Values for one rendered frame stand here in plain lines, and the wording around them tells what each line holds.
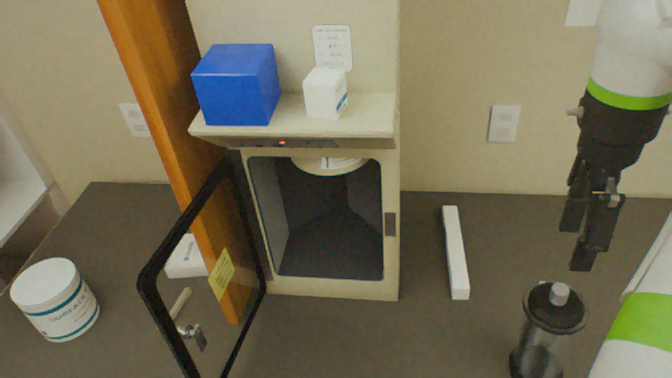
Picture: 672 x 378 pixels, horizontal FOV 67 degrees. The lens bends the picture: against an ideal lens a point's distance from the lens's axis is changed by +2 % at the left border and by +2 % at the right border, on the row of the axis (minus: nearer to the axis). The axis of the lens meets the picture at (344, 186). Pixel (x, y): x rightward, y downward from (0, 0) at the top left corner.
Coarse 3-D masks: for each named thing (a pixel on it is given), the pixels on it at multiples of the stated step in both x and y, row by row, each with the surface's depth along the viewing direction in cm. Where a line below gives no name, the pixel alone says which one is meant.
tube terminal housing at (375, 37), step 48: (192, 0) 76; (240, 0) 75; (288, 0) 74; (336, 0) 73; (384, 0) 72; (288, 48) 79; (384, 48) 77; (384, 192) 96; (384, 240) 105; (288, 288) 121; (336, 288) 118; (384, 288) 116
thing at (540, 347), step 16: (528, 288) 92; (528, 304) 89; (528, 320) 91; (528, 336) 92; (544, 336) 89; (560, 336) 87; (528, 352) 94; (544, 352) 91; (560, 352) 91; (528, 368) 97; (544, 368) 95; (560, 368) 96
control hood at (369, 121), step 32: (288, 96) 83; (352, 96) 81; (384, 96) 81; (192, 128) 78; (224, 128) 77; (256, 128) 76; (288, 128) 76; (320, 128) 75; (352, 128) 74; (384, 128) 74
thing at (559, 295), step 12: (540, 288) 90; (552, 288) 87; (564, 288) 86; (528, 300) 90; (540, 300) 88; (552, 300) 87; (564, 300) 86; (576, 300) 88; (540, 312) 87; (552, 312) 86; (564, 312) 86; (576, 312) 86; (564, 324) 86
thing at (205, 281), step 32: (224, 160) 91; (224, 192) 92; (192, 224) 83; (224, 224) 94; (192, 256) 84; (224, 256) 95; (160, 288) 76; (192, 288) 85; (224, 288) 97; (256, 288) 112; (192, 320) 86; (224, 320) 98; (192, 352) 88; (224, 352) 100
